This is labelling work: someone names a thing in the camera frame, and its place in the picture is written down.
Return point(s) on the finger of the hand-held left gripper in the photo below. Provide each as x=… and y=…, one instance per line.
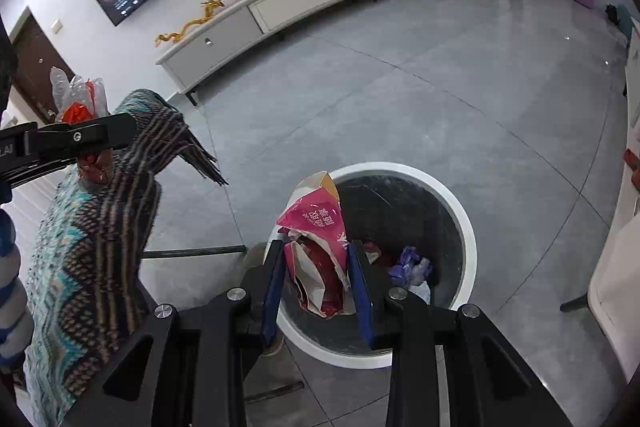
x=45, y=169
x=75, y=137

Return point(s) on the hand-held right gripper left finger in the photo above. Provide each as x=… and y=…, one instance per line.
x=272, y=297

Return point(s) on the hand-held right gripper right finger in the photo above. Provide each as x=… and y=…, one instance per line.
x=361, y=302

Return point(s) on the clear plastic red wrapper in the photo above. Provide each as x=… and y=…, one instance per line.
x=75, y=99

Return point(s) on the purple wrapper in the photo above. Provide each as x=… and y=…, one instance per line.
x=407, y=264

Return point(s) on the red white packaging bag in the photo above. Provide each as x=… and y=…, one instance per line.
x=320, y=227

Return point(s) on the white round trash bin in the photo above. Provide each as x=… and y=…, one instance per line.
x=400, y=202

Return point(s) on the small red wrapper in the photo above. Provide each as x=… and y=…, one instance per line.
x=372, y=252

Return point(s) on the brown wooden door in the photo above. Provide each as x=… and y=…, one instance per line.
x=35, y=62

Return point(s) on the zigzag patterned blanket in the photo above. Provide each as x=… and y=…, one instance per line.
x=85, y=267

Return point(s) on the long golden dragon ornament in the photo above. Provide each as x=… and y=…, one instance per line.
x=192, y=23

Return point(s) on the white table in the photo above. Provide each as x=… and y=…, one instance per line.
x=615, y=267

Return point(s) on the black metal table frame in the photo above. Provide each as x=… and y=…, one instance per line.
x=200, y=251

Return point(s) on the white wall switch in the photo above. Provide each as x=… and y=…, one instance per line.
x=57, y=27

